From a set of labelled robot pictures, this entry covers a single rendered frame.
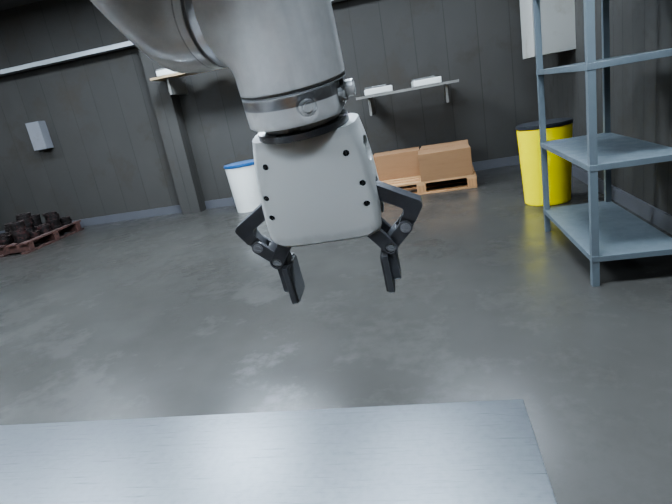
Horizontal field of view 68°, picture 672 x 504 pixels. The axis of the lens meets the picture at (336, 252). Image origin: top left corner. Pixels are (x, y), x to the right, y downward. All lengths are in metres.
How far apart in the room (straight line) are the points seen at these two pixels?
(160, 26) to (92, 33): 8.19
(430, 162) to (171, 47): 5.71
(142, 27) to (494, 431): 0.57
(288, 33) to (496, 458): 0.50
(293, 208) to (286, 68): 0.12
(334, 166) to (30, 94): 8.94
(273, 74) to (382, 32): 6.85
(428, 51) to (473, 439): 6.69
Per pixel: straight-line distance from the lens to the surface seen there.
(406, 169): 6.55
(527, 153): 4.93
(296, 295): 0.47
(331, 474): 0.64
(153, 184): 8.35
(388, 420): 0.71
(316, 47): 0.38
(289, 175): 0.41
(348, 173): 0.40
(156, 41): 0.42
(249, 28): 0.37
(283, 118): 0.38
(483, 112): 7.22
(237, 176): 6.91
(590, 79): 2.94
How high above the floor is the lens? 1.24
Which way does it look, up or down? 17 degrees down
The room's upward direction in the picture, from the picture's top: 10 degrees counter-clockwise
